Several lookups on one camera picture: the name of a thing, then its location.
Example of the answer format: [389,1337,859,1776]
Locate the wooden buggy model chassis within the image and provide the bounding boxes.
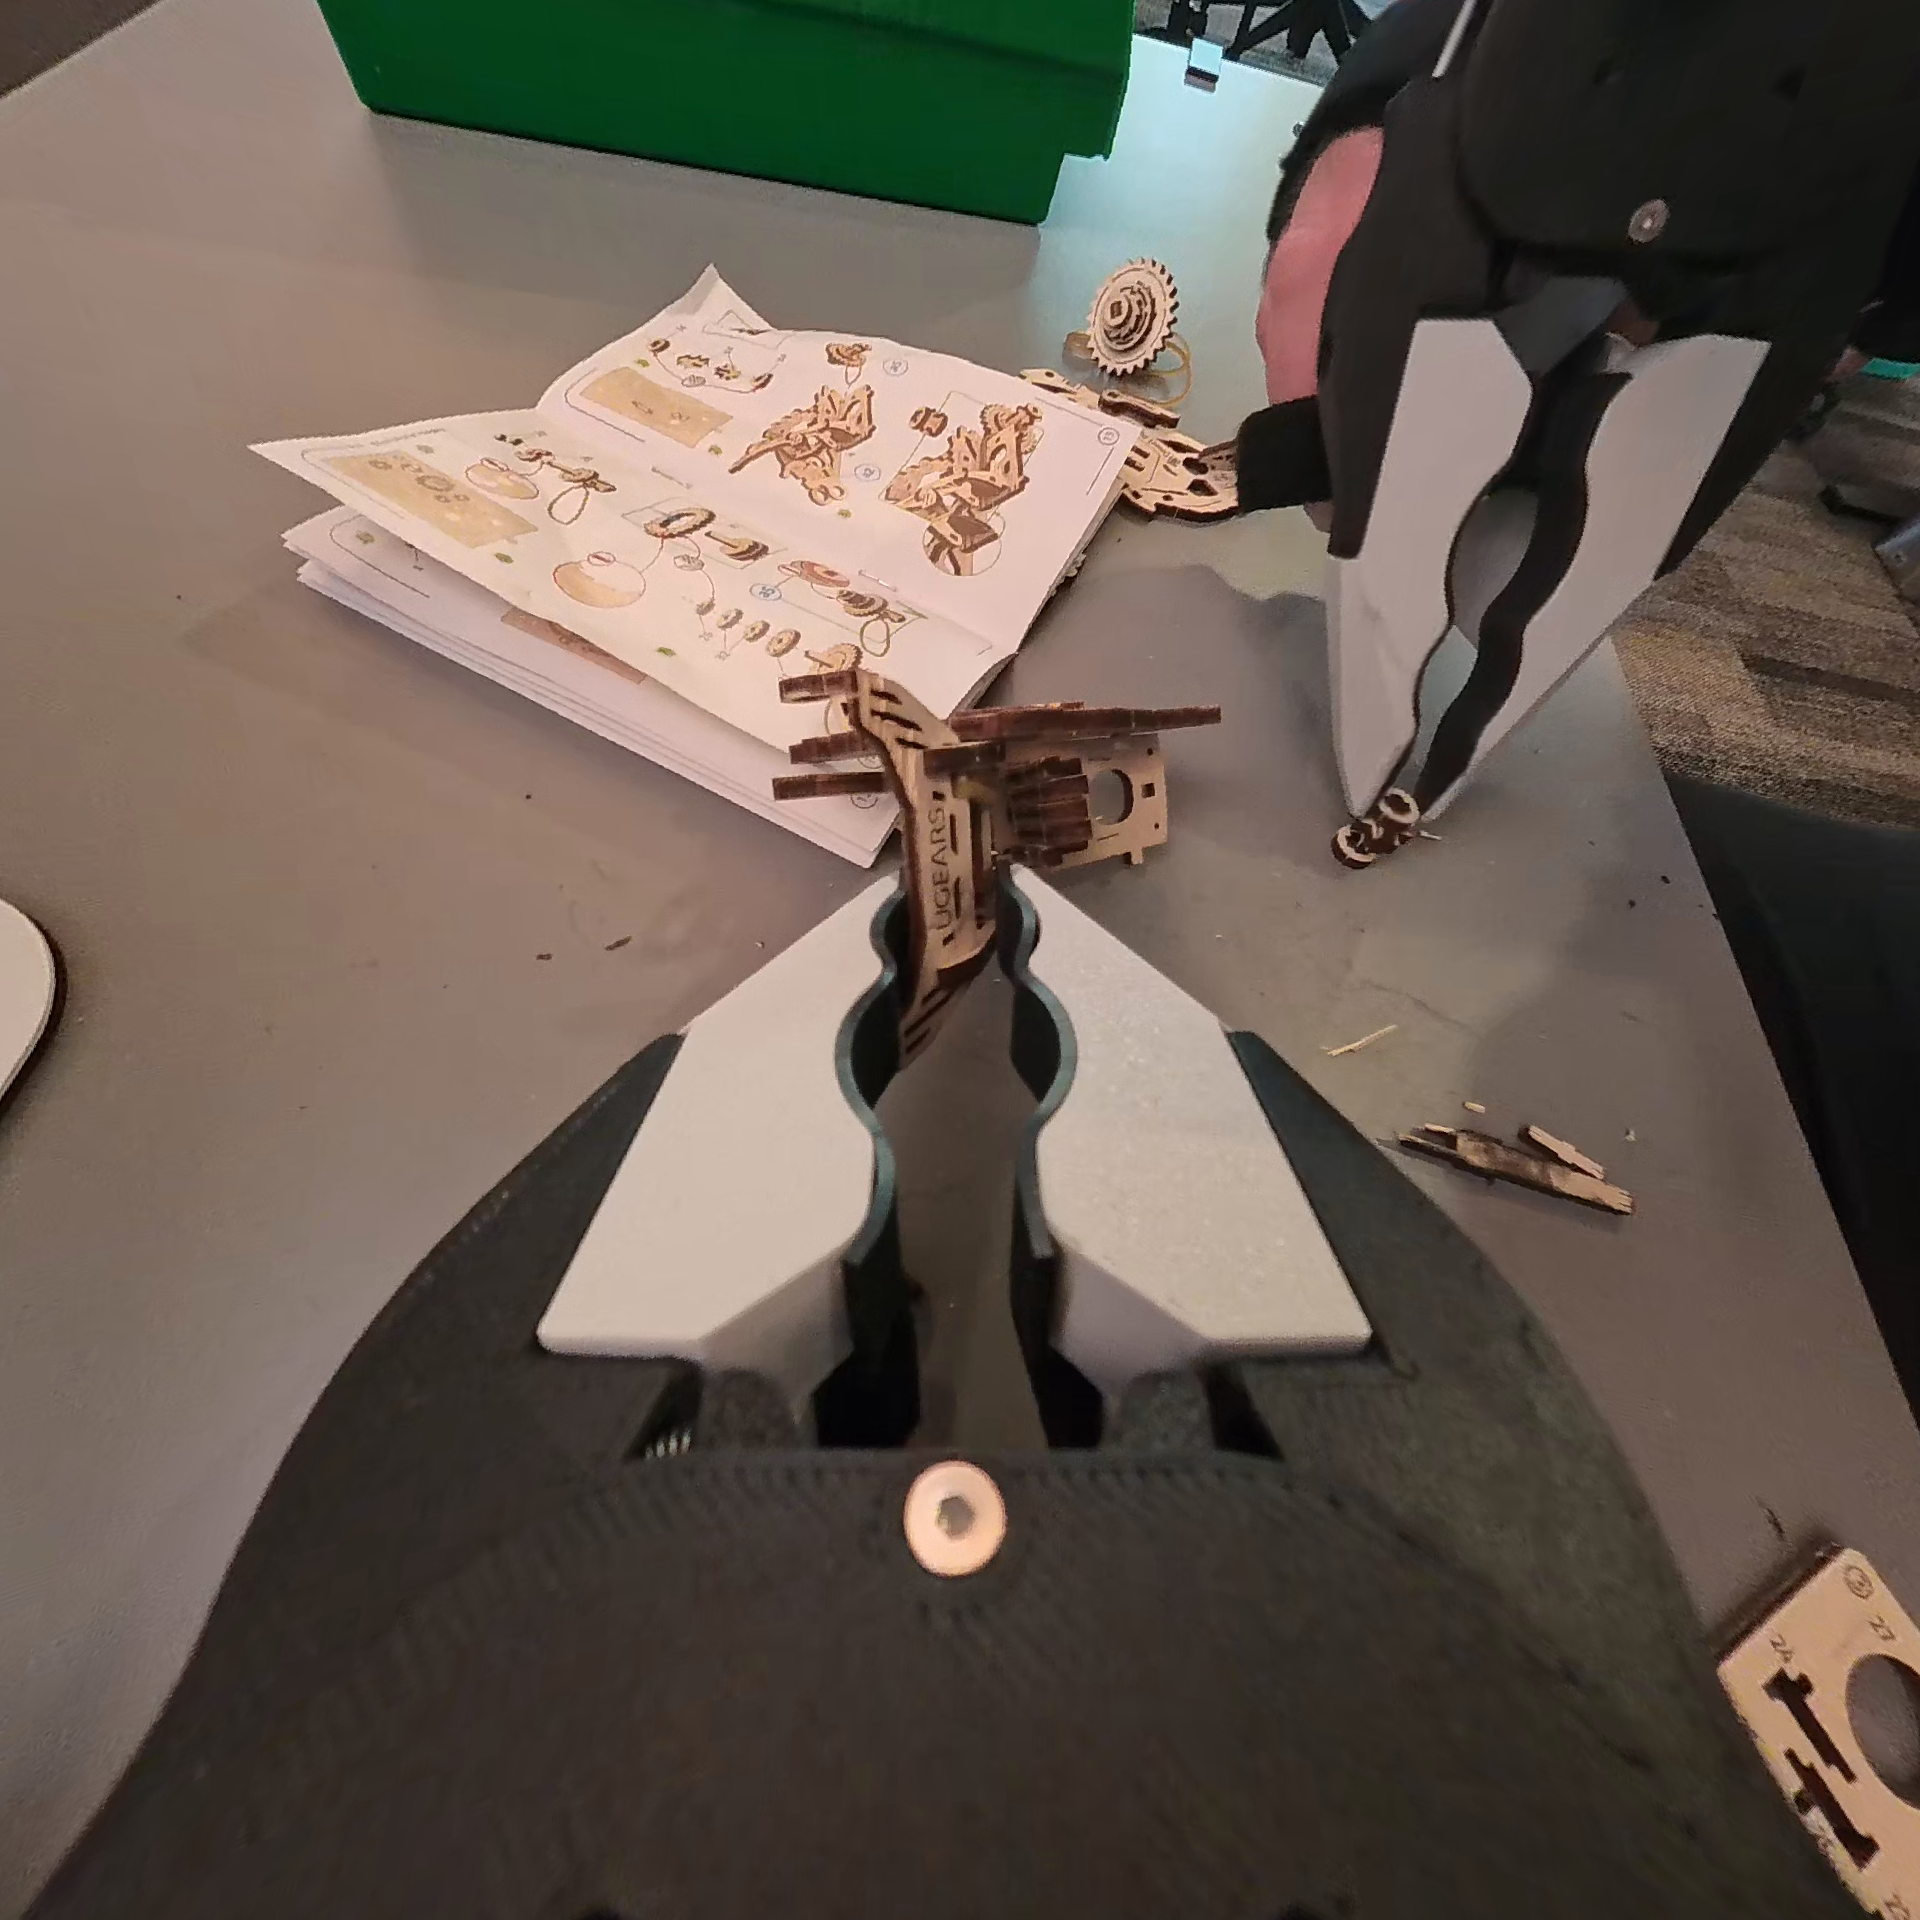
[772,669,1222,1069]

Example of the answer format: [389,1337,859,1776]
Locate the white instruction booklet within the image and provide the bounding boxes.
[253,265,1142,869]

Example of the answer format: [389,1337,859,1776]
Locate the white desk lamp stand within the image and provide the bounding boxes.
[0,899,62,1112]

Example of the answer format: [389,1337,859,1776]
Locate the wooden scrap pieces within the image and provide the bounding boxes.
[1399,1121,1634,1214]

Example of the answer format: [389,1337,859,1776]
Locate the flat wooden side panel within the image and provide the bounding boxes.
[1020,366,1249,528]

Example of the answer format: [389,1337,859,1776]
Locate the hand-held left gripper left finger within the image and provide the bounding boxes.
[534,874,910,1404]

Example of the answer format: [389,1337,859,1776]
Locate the stacked wooden gear wheel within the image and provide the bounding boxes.
[1086,257,1183,371]

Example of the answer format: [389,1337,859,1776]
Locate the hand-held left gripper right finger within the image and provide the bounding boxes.
[1003,874,1375,1404]

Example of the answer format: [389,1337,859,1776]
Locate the green plastic bin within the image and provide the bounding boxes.
[314,0,1138,227]

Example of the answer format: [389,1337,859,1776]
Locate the wooden parts sheet round holes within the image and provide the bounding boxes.
[1716,1543,1920,1920]

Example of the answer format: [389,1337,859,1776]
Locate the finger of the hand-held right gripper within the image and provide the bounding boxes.
[1425,332,1776,804]
[1325,317,1579,820]

